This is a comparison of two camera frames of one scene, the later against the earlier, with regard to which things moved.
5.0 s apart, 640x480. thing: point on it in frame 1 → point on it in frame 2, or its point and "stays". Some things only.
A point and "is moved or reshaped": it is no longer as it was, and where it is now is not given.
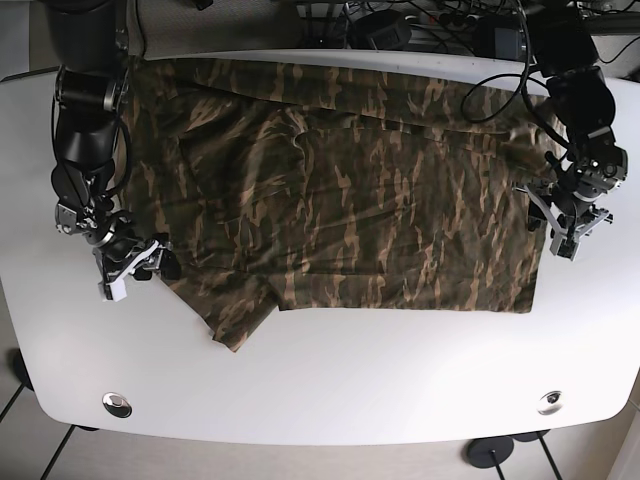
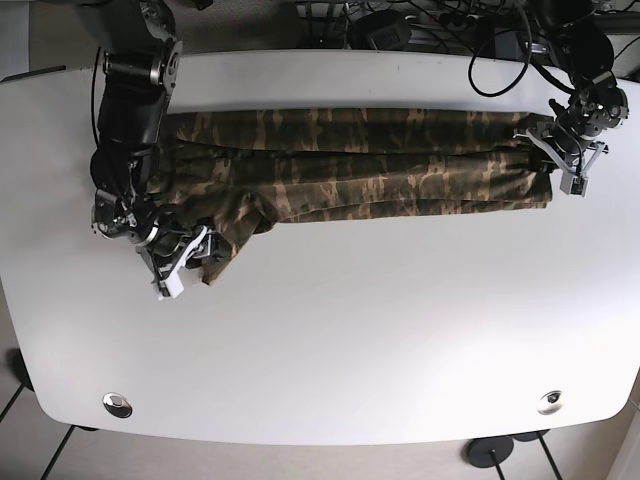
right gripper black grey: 568,215 → 568,152
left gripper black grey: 119,261 → 170,250
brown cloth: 336,186 is moved or reshaped
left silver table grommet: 116,405 stays
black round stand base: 490,452 stays
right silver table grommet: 551,403 stays
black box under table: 380,30 stays
